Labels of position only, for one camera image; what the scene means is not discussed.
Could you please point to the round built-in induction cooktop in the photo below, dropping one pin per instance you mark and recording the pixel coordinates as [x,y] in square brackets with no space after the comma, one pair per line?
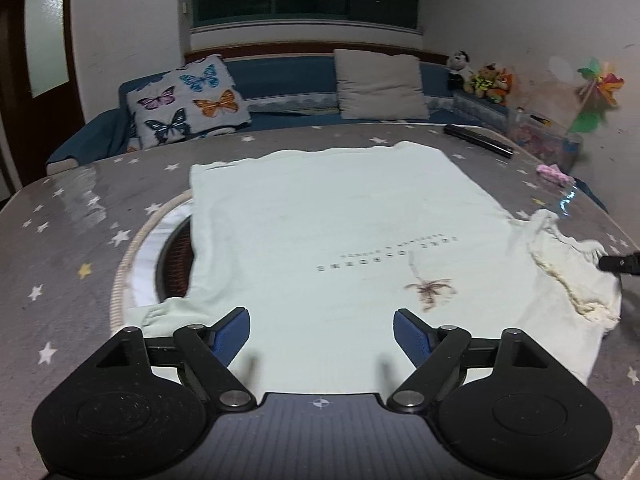
[175,260]

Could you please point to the brown bear plush toy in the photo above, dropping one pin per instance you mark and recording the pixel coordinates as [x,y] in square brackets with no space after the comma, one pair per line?
[485,82]

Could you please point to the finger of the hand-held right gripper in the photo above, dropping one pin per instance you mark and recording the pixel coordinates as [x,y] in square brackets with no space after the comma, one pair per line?
[620,263]

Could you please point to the clear plastic toy box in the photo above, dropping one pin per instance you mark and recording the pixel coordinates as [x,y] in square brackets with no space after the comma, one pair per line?
[540,142]

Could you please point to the blue sofa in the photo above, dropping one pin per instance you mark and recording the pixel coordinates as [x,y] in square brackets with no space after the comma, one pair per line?
[285,77]

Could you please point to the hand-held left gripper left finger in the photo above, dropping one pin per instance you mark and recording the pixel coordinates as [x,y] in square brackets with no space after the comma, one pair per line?
[231,335]

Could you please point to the orange fox plush toy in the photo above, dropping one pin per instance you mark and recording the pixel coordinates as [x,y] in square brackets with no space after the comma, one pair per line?
[504,87]

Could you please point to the panda plush toy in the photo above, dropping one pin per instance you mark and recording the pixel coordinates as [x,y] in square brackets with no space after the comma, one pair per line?
[460,70]

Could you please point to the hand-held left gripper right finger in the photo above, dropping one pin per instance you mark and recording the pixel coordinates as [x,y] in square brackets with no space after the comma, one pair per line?
[412,335]

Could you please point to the small pink cloth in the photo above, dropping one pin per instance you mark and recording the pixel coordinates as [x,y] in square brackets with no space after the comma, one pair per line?
[554,174]

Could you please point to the butterfly print pillow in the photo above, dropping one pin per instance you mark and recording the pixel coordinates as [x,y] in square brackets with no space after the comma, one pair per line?
[187,102]

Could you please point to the plain grey pillow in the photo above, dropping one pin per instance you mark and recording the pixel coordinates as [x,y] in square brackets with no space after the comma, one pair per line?
[380,85]

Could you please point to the white printed t-shirt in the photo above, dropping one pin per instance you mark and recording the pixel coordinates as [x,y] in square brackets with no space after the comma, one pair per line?
[325,210]

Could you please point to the brown door with glass pane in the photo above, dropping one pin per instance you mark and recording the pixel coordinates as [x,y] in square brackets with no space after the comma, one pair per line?
[45,85]

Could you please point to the grey star-print tablecloth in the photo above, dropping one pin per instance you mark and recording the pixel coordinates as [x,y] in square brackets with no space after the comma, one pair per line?
[75,240]

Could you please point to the long black remote control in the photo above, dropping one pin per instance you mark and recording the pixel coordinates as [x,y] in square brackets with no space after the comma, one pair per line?
[477,140]

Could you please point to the colourful pinwheel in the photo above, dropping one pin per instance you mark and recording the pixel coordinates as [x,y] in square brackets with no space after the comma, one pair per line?
[597,85]

